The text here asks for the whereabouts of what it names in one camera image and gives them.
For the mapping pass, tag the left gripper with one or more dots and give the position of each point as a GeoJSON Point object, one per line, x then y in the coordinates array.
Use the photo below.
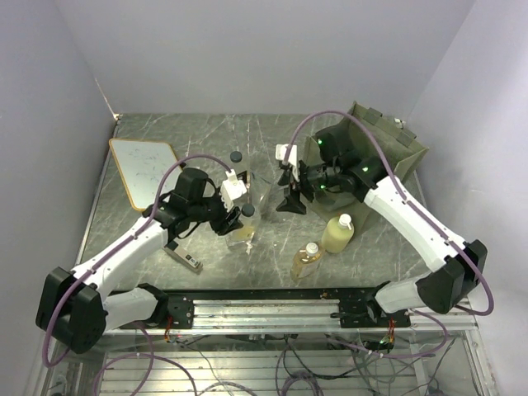
{"type": "Point", "coordinates": [233, 219]}

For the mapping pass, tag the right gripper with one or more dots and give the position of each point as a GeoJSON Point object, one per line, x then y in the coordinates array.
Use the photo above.
{"type": "Point", "coordinates": [292, 202]}

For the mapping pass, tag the short clear yellow bottle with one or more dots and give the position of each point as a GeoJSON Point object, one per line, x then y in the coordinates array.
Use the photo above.
{"type": "Point", "coordinates": [248, 220]}

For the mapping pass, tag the green canvas bag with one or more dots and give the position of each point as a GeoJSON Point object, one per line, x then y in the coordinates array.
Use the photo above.
{"type": "Point", "coordinates": [399, 145]}

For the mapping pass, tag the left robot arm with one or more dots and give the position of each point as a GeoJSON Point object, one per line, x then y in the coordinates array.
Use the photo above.
{"type": "Point", "coordinates": [78, 306]}

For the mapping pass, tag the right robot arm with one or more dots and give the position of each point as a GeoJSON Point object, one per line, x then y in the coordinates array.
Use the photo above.
{"type": "Point", "coordinates": [454, 266]}

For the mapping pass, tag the tall clear square bottle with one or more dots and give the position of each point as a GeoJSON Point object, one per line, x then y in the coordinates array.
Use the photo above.
{"type": "Point", "coordinates": [240, 165]}

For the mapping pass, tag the yellow-green pump bottle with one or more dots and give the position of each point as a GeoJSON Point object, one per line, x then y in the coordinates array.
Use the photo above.
{"type": "Point", "coordinates": [338, 233]}

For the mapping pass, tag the amber bottle white cap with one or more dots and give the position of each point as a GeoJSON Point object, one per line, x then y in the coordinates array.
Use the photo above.
{"type": "Point", "coordinates": [306, 261]}

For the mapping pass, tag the yellow-framed whiteboard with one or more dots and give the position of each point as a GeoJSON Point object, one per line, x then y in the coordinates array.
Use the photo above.
{"type": "Point", "coordinates": [142, 165]}

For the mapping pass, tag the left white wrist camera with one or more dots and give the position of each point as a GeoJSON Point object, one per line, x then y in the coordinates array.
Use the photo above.
{"type": "Point", "coordinates": [232, 189]}

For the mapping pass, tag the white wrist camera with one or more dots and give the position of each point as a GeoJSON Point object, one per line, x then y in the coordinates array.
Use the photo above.
{"type": "Point", "coordinates": [287, 154]}
{"type": "Point", "coordinates": [232, 189]}

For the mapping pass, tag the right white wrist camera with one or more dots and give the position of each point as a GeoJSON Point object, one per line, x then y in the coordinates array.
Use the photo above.
{"type": "Point", "coordinates": [287, 154]}

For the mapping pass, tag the aluminium rail frame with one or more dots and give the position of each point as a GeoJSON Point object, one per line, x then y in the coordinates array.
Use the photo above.
{"type": "Point", "coordinates": [279, 342]}

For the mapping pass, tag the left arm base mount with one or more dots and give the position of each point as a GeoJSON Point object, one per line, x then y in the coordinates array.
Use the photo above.
{"type": "Point", "coordinates": [180, 312]}

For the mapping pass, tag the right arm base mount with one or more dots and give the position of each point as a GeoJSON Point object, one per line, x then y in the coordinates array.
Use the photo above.
{"type": "Point", "coordinates": [357, 308]}

